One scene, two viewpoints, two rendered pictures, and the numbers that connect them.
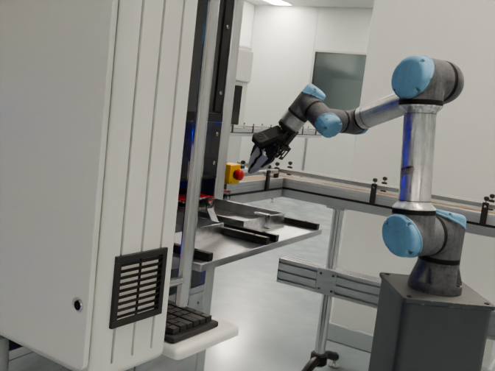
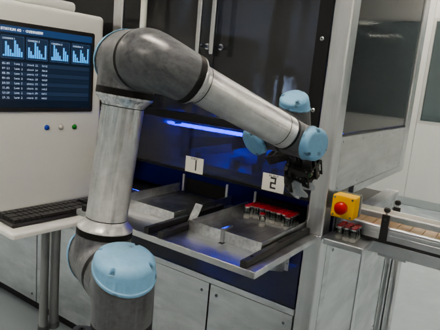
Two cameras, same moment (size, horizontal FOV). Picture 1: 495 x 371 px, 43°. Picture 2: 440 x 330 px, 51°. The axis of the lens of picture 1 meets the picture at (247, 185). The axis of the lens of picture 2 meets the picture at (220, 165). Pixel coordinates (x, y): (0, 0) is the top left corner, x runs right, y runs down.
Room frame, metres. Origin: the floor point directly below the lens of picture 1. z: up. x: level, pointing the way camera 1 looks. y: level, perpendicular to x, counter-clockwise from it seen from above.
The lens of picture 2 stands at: (1.98, -1.36, 1.36)
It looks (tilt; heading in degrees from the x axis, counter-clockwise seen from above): 11 degrees down; 94
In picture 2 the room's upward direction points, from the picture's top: 5 degrees clockwise
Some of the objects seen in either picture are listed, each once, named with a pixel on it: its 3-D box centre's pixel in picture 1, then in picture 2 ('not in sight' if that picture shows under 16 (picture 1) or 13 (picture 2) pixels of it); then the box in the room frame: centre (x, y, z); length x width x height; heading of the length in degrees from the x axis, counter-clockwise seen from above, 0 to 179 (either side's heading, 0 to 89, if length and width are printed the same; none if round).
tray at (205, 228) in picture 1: (147, 222); (176, 200); (1.72, 0.27, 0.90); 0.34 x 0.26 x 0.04; 60
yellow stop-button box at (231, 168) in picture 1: (227, 172); (346, 205); (2.29, 0.08, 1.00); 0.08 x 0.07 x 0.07; 60
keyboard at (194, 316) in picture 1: (124, 301); (55, 209); (1.27, 0.23, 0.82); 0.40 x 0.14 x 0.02; 56
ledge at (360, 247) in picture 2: not in sight; (349, 240); (2.32, 0.11, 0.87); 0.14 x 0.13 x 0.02; 60
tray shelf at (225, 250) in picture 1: (201, 229); (201, 222); (1.83, 0.12, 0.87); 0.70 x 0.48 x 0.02; 150
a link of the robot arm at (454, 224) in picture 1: (441, 232); (122, 284); (1.76, -0.56, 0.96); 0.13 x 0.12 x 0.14; 128
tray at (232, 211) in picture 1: (219, 212); (253, 224); (2.00, 0.08, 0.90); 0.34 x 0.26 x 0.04; 60
